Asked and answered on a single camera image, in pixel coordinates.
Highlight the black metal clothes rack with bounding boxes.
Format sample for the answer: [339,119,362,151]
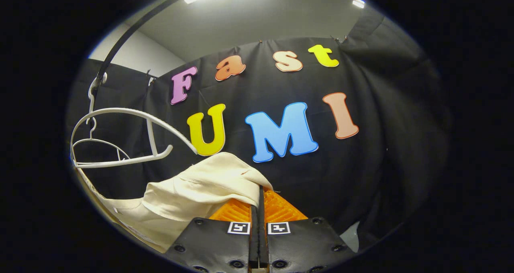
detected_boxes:
[93,0,225,90]

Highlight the cream button-up shirt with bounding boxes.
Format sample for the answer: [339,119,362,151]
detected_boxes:
[74,152,274,253]

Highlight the white plastic hanger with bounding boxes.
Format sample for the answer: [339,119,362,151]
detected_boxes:
[71,116,131,161]

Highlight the white hanger with taped hook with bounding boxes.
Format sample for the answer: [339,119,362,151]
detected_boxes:
[70,72,198,169]

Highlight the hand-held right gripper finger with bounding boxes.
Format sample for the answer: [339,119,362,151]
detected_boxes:
[165,199,260,273]
[259,186,357,273]

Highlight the black backdrop cloth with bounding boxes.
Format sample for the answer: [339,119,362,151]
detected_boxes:
[66,8,452,251]

